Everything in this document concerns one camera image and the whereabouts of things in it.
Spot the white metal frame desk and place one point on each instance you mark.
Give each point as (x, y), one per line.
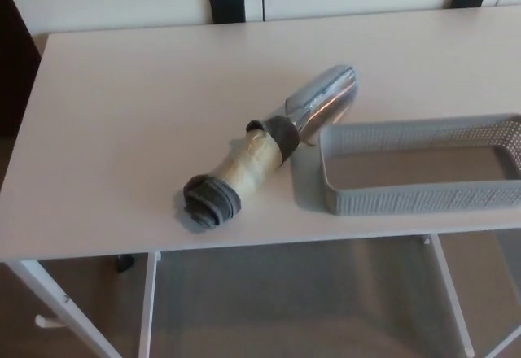
(122, 110)

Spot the grey perforated plastic basket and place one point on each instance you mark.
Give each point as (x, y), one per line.
(407, 199)

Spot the white desk hook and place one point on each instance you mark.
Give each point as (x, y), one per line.
(46, 320)

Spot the black caster wheel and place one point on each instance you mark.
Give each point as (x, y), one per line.
(124, 263)

